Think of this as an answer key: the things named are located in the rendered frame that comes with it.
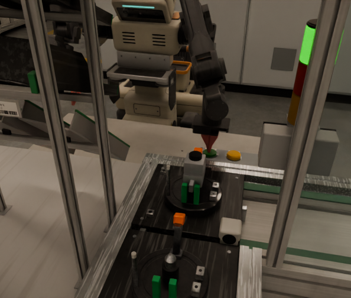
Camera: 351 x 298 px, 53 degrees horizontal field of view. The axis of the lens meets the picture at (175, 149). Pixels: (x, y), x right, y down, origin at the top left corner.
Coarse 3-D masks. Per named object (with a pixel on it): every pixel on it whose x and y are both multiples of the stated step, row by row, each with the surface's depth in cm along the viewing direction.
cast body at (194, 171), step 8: (192, 152) 79; (192, 160) 78; (200, 160) 78; (184, 168) 78; (192, 168) 78; (200, 168) 77; (184, 176) 79; (192, 176) 78; (200, 176) 78; (192, 184) 77; (200, 184) 79; (192, 192) 78
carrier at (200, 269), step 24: (144, 240) 73; (168, 240) 74; (192, 240) 74; (120, 264) 68; (144, 264) 66; (168, 264) 60; (192, 264) 66; (216, 264) 68; (120, 288) 64; (144, 288) 62; (168, 288) 57; (192, 288) 60; (216, 288) 64
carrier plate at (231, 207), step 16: (160, 176) 92; (176, 176) 92; (208, 176) 93; (224, 176) 93; (240, 176) 93; (160, 192) 87; (224, 192) 87; (240, 192) 87; (144, 208) 82; (160, 208) 82; (224, 208) 82; (240, 208) 82; (144, 224) 77; (160, 224) 77; (192, 224) 78; (208, 224) 78; (208, 240) 75
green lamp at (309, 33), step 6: (306, 30) 49; (312, 30) 48; (306, 36) 49; (312, 36) 48; (306, 42) 50; (312, 42) 49; (306, 48) 50; (300, 54) 52; (306, 54) 50; (300, 60) 52; (306, 60) 50
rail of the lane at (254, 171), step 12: (156, 156) 102; (168, 156) 102; (216, 168) 98; (228, 168) 98; (240, 168) 98; (252, 168) 98; (264, 168) 98; (252, 180) 96; (264, 180) 95; (276, 180) 94
